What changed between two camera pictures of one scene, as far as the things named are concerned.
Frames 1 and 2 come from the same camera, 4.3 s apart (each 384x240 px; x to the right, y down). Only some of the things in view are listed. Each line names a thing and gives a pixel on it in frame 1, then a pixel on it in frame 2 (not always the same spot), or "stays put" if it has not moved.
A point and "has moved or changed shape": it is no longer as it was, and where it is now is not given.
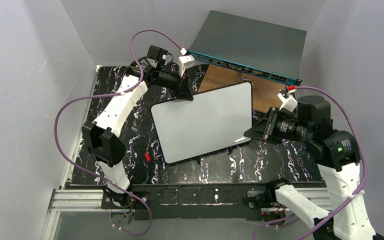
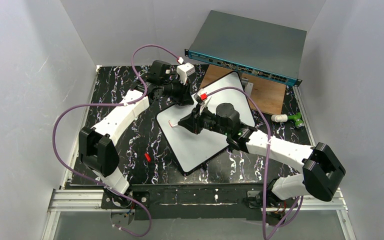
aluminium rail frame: x=91 y=198 stays put
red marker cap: x=148 y=157 stays put
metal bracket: x=239 y=77 -> x=248 y=87
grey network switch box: x=267 y=50 stays put
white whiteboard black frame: x=213 y=120 has moved or changed shape
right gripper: x=271 y=122 -> x=196 y=120
